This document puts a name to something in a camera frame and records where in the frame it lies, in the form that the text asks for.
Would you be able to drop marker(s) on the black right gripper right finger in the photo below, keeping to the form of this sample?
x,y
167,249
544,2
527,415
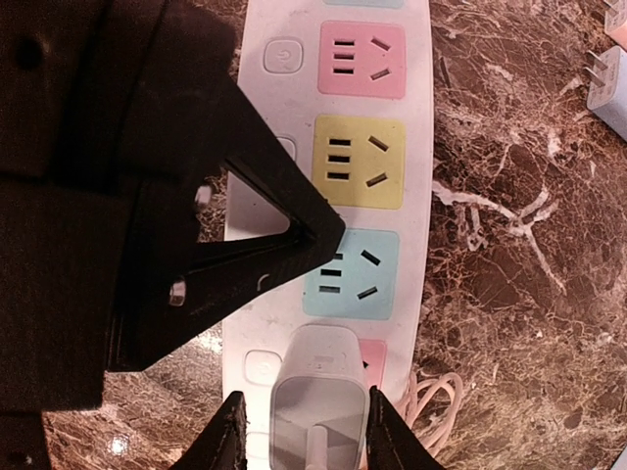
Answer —
x,y
390,444

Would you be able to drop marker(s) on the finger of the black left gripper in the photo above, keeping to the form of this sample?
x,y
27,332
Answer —
x,y
173,287

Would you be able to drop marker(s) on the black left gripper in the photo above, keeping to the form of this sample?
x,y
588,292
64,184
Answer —
x,y
95,209

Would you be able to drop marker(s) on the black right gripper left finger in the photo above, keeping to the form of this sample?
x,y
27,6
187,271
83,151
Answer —
x,y
221,445

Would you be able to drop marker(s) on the white charger with cable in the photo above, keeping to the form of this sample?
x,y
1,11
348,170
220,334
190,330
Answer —
x,y
319,404

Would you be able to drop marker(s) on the long white power strip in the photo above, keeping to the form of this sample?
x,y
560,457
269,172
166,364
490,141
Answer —
x,y
347,88

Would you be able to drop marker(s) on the blue charger block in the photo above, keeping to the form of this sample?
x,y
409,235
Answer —
x,y
607,98

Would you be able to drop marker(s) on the pink charger block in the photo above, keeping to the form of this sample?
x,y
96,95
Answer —
x,y
615,21

